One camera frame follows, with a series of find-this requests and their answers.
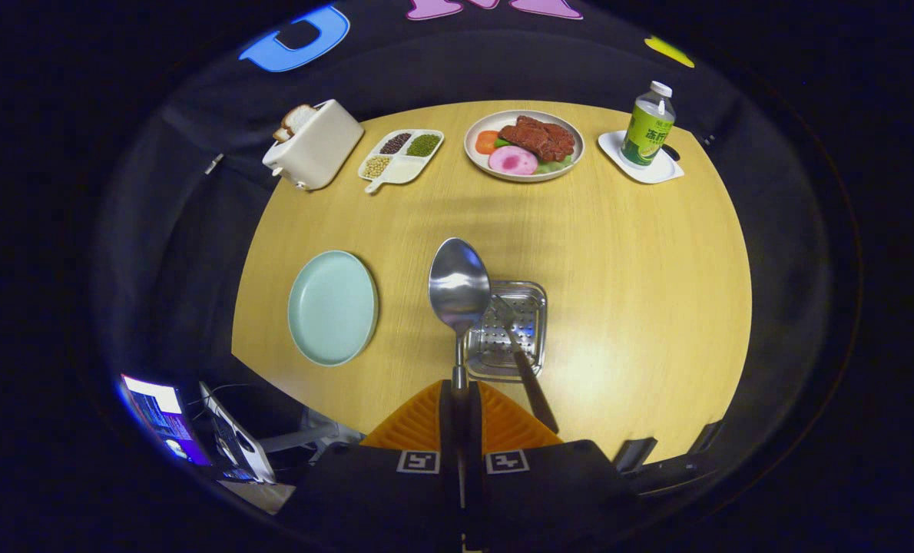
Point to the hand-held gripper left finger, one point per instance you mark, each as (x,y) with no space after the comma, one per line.
(445,430)

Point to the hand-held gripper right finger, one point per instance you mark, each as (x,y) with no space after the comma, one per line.
(475,430)

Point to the grey metal leg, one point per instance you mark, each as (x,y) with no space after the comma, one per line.
(303,438)

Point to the black flat bar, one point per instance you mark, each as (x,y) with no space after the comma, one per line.
(635,455)

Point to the pale green plate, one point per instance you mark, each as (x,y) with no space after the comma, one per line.
(332,307)

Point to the white rice pile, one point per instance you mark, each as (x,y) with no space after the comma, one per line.
(405,170)

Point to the white food plate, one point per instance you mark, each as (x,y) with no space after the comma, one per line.
(476,161)

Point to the pink round food slice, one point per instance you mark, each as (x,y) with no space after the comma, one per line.
(512,160)

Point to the yellow soybeans pile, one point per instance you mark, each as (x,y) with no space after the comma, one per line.
(376,167)

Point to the green leafy vegetable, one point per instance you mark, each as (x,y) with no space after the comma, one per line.
(555,164)

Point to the white divided dish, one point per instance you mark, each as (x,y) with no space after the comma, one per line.
(402,155)

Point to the lit computer monitor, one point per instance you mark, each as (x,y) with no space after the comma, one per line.
(161,418)

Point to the green beans pile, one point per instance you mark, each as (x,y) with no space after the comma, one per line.
(424,145)

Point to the orange carrot slice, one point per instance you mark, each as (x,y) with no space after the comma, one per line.
(486,142)

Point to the dark brown beans pile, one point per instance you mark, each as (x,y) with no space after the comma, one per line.
(395,144)

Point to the red-brown meat slices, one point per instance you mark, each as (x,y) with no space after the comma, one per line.
(538,138)

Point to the white toaster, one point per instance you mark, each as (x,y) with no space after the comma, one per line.
(319,150)

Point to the white square coaster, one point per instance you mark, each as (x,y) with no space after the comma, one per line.
(618,153)

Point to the brown crust bread slice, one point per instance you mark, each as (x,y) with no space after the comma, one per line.
(282,134)

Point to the white bread slice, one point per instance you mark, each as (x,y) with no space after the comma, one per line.
(300,117)

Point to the green bottle white cap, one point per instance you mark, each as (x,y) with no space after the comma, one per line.
(647,130)

